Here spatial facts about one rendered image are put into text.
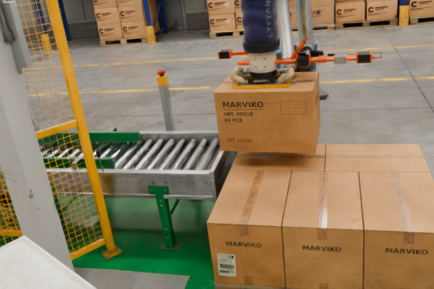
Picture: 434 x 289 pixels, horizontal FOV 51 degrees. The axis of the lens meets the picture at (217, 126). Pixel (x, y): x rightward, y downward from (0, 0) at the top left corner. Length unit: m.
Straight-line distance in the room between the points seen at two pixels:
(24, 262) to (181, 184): 1.49
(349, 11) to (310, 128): 7.35
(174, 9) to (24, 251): 10.39
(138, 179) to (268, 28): 1.27
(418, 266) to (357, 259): 0.29
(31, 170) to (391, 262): 1.83
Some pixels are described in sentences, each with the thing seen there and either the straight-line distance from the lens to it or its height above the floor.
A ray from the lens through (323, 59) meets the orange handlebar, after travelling 2.80.
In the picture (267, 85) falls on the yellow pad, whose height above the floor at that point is 1.09.
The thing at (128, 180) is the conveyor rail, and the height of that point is 0.53.
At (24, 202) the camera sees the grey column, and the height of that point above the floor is 0.83.
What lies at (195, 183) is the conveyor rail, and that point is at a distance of 2.90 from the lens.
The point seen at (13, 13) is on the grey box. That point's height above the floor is 1.72.
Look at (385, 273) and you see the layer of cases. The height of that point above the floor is 0.29.
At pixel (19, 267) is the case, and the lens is 1.64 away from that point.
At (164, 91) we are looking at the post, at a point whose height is 0.88.
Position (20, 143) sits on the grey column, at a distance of 2.35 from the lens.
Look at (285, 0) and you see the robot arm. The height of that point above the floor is 1.50.
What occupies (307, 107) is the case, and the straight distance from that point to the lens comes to 2.70.
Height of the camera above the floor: 1.90
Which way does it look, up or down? 22 degrees down
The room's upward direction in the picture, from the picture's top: 7 degrees counter-clockwise
